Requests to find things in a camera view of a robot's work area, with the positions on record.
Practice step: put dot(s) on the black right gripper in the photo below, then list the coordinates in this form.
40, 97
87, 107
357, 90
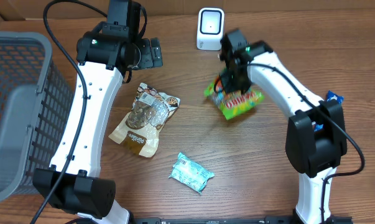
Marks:
231, 86

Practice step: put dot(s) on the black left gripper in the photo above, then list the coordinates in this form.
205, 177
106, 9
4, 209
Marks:
152, 56

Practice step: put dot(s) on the green Haribo gummy bag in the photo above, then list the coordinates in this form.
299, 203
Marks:
235, 103

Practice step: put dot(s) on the brown nuts snack pouch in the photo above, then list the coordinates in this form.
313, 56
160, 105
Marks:
139, 130

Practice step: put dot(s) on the teal snack packet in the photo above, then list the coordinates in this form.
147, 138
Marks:
188, 172

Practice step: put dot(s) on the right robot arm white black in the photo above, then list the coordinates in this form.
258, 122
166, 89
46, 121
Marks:
314, 141

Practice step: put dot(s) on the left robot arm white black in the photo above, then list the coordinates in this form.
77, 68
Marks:
106, 57

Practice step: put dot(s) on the white barcode scanner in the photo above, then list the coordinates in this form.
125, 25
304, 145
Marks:
210, 28

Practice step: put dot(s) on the grey plastic mesh basket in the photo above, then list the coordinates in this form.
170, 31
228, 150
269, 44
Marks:
35, 102

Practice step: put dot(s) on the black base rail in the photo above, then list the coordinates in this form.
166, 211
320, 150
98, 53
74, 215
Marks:
266, 220

